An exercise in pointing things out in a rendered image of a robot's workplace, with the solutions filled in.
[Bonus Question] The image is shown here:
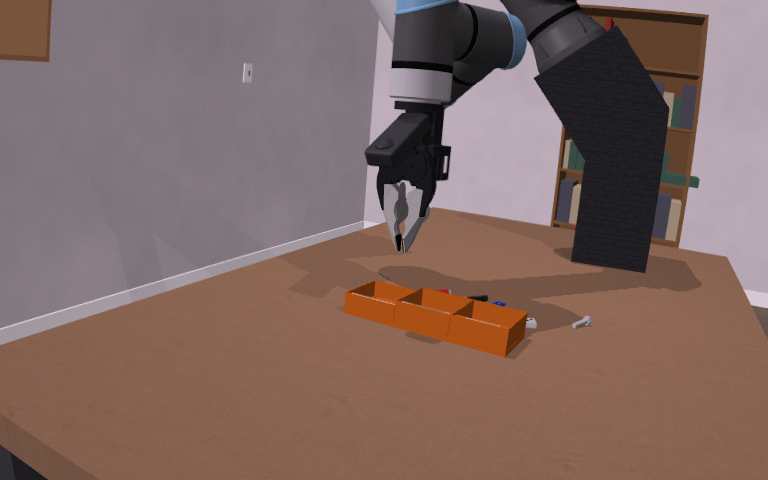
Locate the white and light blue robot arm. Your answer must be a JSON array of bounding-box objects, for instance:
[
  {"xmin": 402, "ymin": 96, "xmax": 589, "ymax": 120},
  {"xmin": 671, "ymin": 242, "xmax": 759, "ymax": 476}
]
[{"xmin": 365, "ymin": 0, "xmax": 606, "ymax": 168}]

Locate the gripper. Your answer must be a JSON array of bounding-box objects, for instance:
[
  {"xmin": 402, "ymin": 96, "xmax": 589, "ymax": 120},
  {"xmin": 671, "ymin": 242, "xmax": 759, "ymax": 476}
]
[{"xmin": 376, "ymin": 101, "xmax": 451, "ymax": 253}]

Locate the orange bin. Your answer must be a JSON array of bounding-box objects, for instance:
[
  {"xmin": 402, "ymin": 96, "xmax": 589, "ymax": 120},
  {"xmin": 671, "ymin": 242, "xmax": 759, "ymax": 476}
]
[{"xmin": 344, "ymin": 280, "xmax": 528, "ymax": 357}]

